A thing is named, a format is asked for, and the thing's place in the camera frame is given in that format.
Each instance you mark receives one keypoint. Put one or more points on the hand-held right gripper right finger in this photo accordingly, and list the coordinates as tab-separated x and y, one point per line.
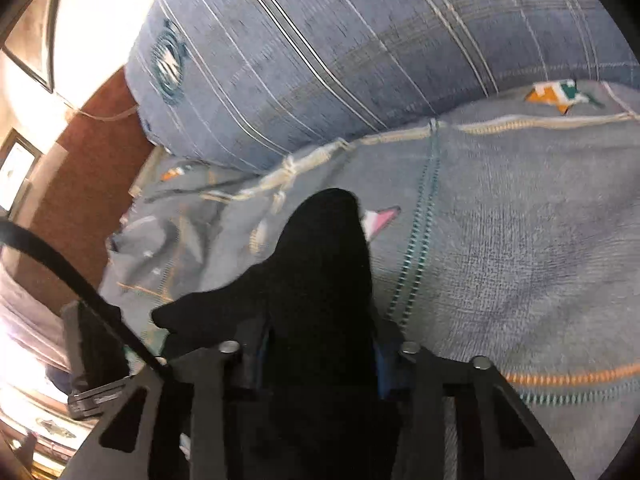
382	375

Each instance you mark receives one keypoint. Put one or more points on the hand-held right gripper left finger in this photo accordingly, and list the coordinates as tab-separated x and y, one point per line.
250	370

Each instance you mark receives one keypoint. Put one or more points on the black pants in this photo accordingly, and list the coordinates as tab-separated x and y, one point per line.
325	285

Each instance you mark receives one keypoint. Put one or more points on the grey star-print bed sheet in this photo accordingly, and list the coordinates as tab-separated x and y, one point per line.
500	260

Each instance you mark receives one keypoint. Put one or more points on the brown headboard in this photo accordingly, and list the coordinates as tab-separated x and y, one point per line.
75	185

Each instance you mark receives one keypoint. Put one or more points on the blue plaid pillow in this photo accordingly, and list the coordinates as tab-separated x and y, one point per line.
350	35

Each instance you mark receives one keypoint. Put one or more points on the small framed wall picture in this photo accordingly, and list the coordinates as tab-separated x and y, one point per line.
20	170

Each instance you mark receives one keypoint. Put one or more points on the dark framed wall picture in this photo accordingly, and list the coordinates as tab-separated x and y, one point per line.
47	35

